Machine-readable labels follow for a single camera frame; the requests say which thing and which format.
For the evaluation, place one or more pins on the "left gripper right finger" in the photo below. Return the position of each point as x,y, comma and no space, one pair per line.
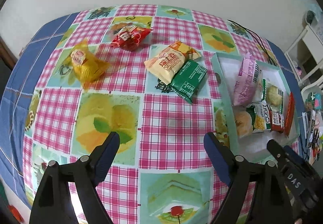
270,202

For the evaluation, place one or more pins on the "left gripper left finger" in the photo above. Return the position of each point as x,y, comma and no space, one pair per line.
53,203

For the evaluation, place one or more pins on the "red white milk biscuit packet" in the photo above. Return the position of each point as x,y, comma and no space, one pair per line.
282,123

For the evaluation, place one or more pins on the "green white snack packet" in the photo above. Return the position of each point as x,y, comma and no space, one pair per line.
260,114

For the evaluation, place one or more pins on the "purple snack packet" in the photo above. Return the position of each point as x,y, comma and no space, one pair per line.
249,84

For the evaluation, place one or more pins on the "yellow cake packet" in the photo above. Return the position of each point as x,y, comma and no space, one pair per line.
87,67

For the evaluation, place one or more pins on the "beige swiss roll packet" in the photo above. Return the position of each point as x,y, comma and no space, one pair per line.
170,60

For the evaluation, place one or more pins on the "red candy packet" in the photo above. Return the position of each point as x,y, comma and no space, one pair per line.
130,37

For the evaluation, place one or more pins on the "cream orange snack packet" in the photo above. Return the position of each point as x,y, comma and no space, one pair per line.
273,96

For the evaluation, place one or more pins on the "teal white cardboard tray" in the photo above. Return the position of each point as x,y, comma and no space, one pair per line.
253,147

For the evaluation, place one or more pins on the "white chair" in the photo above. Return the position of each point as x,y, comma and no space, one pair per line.
315,87

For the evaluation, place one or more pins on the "blue bedsheet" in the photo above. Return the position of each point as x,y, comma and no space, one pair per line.
17,97

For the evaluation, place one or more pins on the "white shelf unit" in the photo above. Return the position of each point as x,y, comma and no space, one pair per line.
305,55

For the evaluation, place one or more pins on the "checkered picture tablecloth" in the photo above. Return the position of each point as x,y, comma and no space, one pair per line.
161,173

